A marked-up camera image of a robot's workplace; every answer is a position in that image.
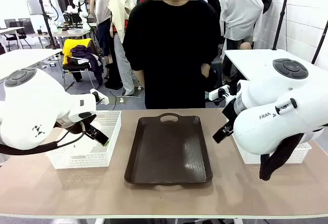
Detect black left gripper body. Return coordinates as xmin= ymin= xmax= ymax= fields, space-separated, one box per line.
xmin=55 ymin=117 xmax=103 ymax=138

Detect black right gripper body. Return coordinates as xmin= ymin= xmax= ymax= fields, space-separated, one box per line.
xmin=221 ymin=100 xmax=241 ymax=127

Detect person's left hand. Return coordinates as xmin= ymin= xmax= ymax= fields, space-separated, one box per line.
xmin=201 ymin=63 xmax=211 ymax=78

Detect white perforated plastic basket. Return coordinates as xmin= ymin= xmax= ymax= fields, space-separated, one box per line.
xmin=232 ymin=134 xmax=312 ymax=165
xmin=45 ymin=110 xmax=122 ymax=170

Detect dark brown plastic tray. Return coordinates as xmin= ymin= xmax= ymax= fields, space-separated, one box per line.
xmin=124 ymin=113 xmax=214 ymax=186

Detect white side table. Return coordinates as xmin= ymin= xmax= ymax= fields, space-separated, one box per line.
xmin=224 ymin=49 xmax=328 ymax=82
xmin=0 ymin=48 xmax=64 ymax=81

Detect purple garment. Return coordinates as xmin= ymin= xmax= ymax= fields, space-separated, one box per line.
xmin=70 ymin=45 xmax=104 ymax=86

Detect person in black sweater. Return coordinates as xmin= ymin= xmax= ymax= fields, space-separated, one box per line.
xmin=122 ymin=0 xmax=221 ymax=110

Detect yellow garment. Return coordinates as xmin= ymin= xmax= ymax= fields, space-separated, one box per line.
xmin=63 ymin=38 xmax=92 ymax=66

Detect cluttered background desk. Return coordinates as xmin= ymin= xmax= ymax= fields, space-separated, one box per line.
xmin=25 ymin=28 xmax=92 ymax=48

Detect black tripod stand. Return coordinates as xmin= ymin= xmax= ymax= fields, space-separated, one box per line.
xmin=35 ymin=0 xmax=60 ymax=50
xmin=272 ymin=0 xmax=292 ymax=51
xmin=311 ymin=18 xmax=328 ymax=65

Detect black office chair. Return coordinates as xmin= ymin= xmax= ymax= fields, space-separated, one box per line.
xmin=4 ymin=21 xmax=32 ymax=50

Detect mannequin with white tank top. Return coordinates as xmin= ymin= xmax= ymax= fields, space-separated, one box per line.
xmin=89 ymin=0 xmax=113 ymax=63

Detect mannequin with cream jacket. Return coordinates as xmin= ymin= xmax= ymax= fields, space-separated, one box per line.
xmin=107 ymin=0 xmax=140 ymax=96

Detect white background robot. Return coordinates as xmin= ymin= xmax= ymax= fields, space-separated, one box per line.
xmin=66 ymin=0 xmax=90 ymax=26

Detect white board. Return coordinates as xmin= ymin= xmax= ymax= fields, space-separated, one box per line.
xmin=23 ymin=0 xmax=45 ymax=16

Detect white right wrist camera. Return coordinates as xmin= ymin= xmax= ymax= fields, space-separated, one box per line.
xmin=208 ymin=85 xmax=233 ymax=106

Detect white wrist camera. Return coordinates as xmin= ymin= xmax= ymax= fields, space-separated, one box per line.
xmin=90 ymin=89 xmax=110 ymax=106
xmin=208 ymin=85 xmax=233 ymax=106

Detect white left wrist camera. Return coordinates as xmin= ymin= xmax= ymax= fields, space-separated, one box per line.
xmin=90 ymin=89 xmax=110 ymax=106

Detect grey mannequin base plate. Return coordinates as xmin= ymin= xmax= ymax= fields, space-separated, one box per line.
xmin=110 ymin=93 xmax=142 ymax=105

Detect black sleeved right arm cable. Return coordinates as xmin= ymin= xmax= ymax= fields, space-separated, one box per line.
xmin=259 ymin=133 xmax=305 ymax=181

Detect black sleeved arm cable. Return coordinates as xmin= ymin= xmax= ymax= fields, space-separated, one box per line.
xmin=0 ymin=121 xmax=86 ymax=156
xmin=259 ymin=133 xmax=305 ymax=181

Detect metal frame chair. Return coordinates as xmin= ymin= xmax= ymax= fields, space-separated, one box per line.
xmin=62 ymin=38 xmax=103 ymax=90

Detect black sleeved left arm cable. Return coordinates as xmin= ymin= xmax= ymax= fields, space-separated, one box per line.
xmin=0 ymin=121 xmax=86 ymax=156

